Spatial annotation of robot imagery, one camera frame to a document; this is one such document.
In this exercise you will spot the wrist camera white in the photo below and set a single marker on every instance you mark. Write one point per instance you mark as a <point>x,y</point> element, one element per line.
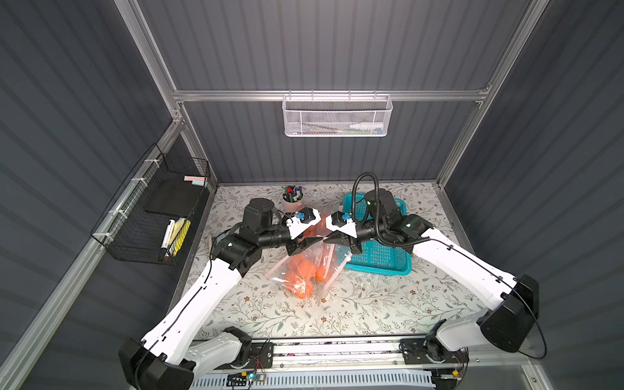
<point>297,223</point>
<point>341,222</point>

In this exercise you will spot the white wire mesh basket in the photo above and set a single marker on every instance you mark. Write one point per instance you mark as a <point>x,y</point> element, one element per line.
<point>336,115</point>

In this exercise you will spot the black wire wall basket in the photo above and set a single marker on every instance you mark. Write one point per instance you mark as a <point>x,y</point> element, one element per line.
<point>152,218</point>

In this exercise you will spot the teal plastic basket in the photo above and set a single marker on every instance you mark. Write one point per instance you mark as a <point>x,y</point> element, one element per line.
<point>375,258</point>

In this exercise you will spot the black notebook in basket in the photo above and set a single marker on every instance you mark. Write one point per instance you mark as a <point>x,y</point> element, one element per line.
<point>173,198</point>

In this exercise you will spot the orange in bag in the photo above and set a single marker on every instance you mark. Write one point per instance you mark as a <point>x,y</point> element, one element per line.
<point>303,288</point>
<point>304,269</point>

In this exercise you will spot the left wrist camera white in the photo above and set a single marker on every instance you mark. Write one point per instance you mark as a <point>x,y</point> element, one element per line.
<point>297,223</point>

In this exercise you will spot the pink pen cup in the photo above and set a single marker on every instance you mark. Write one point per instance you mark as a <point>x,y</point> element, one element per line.
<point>292,199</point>

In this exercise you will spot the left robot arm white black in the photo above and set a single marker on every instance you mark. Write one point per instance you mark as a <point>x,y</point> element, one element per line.
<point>166,357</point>

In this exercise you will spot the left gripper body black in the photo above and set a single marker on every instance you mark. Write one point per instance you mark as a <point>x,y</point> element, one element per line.
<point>295,241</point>

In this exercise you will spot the yellow item in black basket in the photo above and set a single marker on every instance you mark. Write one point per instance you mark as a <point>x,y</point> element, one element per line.
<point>177,238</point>

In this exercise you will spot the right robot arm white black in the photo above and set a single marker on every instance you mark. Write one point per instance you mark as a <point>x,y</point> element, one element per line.
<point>511,303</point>

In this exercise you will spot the clear zip-top bag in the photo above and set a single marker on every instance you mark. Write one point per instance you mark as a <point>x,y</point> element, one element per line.
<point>329,269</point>

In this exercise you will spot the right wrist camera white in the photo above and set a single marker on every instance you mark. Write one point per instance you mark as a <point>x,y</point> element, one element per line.
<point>341,222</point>

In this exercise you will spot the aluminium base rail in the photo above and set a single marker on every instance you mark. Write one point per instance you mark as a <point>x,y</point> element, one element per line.
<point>354,360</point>

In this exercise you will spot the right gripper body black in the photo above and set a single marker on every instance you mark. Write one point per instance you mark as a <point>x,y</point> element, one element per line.
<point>348,238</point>

